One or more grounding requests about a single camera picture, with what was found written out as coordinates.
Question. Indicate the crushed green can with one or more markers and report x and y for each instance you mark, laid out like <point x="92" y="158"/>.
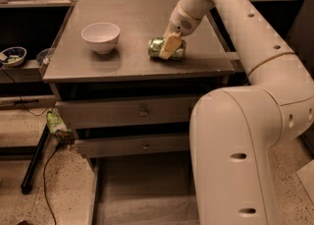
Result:
<point x="155" y="45"/>

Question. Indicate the black metal leg bar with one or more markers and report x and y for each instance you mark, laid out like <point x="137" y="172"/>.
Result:
<point x="26" y="186"/>

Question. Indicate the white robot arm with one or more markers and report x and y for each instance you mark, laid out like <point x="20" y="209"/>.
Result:
<point x="232" y="128"/>

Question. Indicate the bottom grey open drawer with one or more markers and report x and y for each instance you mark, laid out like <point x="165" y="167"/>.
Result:
<point x="145" y="189"/>

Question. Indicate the green snack bag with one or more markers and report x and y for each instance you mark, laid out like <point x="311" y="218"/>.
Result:
<point x="56" y="125"/>

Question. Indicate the middle grey drawer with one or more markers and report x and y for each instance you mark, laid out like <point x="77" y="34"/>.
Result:
<point x="120" y="146"/>

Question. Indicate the top grey drawer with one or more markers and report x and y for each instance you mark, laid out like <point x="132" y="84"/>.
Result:
<point x="128" y="111"/>

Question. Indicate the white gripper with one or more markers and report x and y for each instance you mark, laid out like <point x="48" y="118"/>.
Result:
<point x="181" y="23"/>

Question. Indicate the small clear glass bowl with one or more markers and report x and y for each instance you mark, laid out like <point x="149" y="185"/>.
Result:
<point x="44" y="57"/>

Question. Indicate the white ceramic bowl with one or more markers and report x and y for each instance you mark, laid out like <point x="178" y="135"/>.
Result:
<point x="101" y="37"/>

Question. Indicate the grey drawer cabinet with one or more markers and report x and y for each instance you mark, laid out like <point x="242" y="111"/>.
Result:
<point x="76" y="72"/>

